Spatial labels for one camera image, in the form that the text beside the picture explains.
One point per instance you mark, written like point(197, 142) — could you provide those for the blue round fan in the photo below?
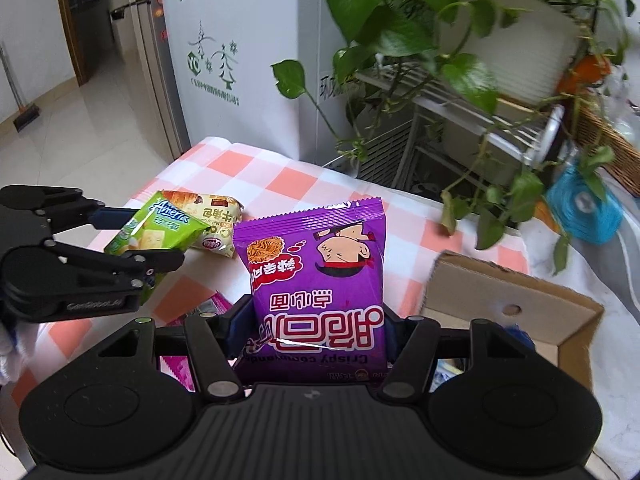
point(582, 205)

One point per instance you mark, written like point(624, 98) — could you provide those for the pink snack packet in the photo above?
point(180, 365)

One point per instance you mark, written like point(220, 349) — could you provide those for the orange checked cloth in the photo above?
point(280, 180)

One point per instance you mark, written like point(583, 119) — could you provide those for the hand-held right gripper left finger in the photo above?
point(240, 321)

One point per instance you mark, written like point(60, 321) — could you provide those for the grey white bed sheet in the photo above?
point(600, 270)

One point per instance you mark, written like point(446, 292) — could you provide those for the purple snack packet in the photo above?
point(320, 285)

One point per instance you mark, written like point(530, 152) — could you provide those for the beige bread packet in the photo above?
point(220, 230)

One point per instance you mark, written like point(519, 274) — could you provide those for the wooden door frame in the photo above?
point(72, 20)

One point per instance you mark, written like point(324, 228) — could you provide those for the white plant pot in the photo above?
point(520, 45)

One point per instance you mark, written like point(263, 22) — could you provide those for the wicker basket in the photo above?
point(610, 145)

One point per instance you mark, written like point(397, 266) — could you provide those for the person's left hand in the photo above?
point(15, 355)

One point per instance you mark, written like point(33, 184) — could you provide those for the white refrigerator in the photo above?
point(240, 50)

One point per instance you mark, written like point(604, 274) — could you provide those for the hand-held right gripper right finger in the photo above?
point(391, 332)

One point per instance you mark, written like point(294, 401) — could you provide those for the cardboard box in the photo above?
point(500, 285)

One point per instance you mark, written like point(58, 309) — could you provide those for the white metal rack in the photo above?
point(450, 120)

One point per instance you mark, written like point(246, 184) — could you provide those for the broom with dustpan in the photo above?
point(25, 117)

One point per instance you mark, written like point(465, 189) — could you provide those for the green cracker packet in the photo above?
point(155, 232)

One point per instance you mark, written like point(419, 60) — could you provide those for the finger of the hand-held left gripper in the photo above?
point(115, 265)
point(85, 207)

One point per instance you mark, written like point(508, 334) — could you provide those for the orange plastic thing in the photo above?
point(585, 72)

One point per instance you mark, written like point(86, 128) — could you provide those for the green trailing plant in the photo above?
point(390, 25)

